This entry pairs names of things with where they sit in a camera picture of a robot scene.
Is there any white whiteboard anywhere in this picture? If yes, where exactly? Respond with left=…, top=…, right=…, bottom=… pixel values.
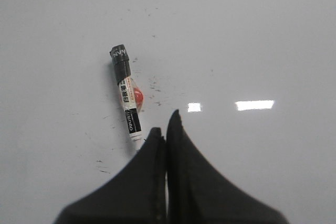
left=1, top=0, right=335, bottom=223

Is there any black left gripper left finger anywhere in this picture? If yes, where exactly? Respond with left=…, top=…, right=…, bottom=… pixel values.
left=55, top=127, right=166, bottom=223

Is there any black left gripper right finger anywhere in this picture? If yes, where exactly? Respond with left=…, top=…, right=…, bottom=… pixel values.
left=166, top=110, right=288, bottom=223

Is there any white black whiteboard marker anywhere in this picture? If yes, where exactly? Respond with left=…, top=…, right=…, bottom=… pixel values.
left=110, top=44, right=144, bottom=151

